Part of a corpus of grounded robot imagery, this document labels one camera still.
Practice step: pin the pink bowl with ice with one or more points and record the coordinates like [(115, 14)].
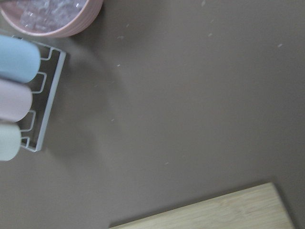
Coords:
[(50, 18)]

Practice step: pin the wooden cutting board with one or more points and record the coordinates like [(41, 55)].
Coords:
[(258, 207)]

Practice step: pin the white wire cup rack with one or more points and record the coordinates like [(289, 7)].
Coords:
[(44, 86)]

